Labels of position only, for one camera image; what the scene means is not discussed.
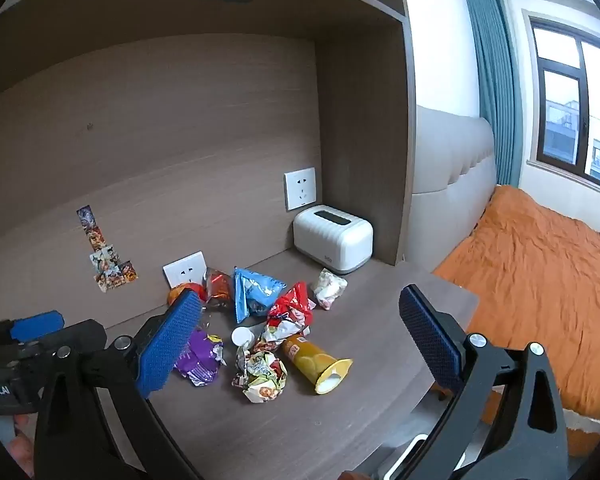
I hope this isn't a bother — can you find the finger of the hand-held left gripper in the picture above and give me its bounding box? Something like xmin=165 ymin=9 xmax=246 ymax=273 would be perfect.
xmin=10 ymin=310 xmax=65 ymax=343

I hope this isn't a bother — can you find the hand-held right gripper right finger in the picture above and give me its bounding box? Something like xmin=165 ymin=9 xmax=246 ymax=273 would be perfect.
xmin=399 ymin=285 xmax=571 ymax=480

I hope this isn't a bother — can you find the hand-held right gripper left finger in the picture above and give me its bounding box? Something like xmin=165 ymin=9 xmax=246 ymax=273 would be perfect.
xmin=34 ymin=288 xmax=203 ymax=480

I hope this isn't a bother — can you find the orange label plastic bottle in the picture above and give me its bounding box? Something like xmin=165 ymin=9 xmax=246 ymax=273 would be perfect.
xmin=167 ymin=282 xmax=208 ymax=308

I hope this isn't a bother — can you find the blue chip bag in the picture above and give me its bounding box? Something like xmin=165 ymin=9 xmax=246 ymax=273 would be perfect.
xmin=232 ymin=266 xmax=287 ymax=324

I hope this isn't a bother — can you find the red snack wrapper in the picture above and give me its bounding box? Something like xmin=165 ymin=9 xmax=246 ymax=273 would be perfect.
xmin=266 ymin=281 xmax=317 ymax=333

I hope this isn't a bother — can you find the person's left hand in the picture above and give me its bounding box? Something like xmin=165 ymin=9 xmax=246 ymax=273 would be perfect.
xmin=7 ymin=407 xmax=37 ymax=478

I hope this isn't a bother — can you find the purple snack wrapper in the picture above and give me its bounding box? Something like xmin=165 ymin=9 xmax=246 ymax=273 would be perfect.
xmin=172 ymin=327 xmax=227 ymax=387

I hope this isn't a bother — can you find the red brown snack packet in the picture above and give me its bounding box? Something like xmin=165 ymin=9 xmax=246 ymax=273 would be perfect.
xmin=202 ymin=267 xmax=235 ymax=308

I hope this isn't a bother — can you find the strip of picture stickers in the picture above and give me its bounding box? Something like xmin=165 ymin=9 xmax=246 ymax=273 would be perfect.
xmin=76 ymin=205 xmax=138 ymax=292

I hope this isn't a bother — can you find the colourful crumpled wrapper ball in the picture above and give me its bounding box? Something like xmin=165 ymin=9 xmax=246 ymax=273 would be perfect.
xmin=231 ymin=347 xmax=288 ymax=404

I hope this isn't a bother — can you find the silver red crumpled wrapper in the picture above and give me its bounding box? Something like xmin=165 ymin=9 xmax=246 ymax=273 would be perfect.
xmin=252 ymin=320 xmax=311 ymax=356

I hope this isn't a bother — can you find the white pink crumpled wrapper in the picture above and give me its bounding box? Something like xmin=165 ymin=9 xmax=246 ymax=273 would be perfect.
xmin=311 ymin=268 xmax=348 ymax=311

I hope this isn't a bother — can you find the yellow chip can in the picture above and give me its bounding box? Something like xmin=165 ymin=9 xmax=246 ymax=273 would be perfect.
xmin=280 ymin=335 xmax=353 ymax=395

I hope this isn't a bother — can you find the orange bed blanket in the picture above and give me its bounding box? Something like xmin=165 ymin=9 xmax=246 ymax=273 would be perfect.
xmin=432 ymin=185 xmax=600 ymax=423

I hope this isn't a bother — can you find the white tissue box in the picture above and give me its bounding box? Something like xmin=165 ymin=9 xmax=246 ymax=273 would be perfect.
xmin=293 ymin=205 xmax=374 ymax=275

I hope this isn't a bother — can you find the beige padded headboard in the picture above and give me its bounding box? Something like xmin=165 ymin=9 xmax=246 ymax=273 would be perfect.
xmin=410 ymin=105 xmax=497 ymax=273

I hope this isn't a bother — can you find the wooden desk shelf unit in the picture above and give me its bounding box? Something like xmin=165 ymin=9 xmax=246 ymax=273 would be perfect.
xmin=0 ymin=0 xmax=416 ymax=346

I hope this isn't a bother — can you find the teal curtain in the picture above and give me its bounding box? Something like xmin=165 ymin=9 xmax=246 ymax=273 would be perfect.
xmin=462 ymin=0 xmax=523 ymax=188

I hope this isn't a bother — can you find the dark framed window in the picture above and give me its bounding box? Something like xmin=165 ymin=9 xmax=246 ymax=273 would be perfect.
xmin=528 ymin=15 xmax=600 ymax=193

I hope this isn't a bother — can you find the white wall socket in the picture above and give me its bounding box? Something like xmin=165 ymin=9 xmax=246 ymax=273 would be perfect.
xmin=162 ymin=251 xmax=208 ymax=288
xmin=284 ymin=167 xmax=317 ymax=212

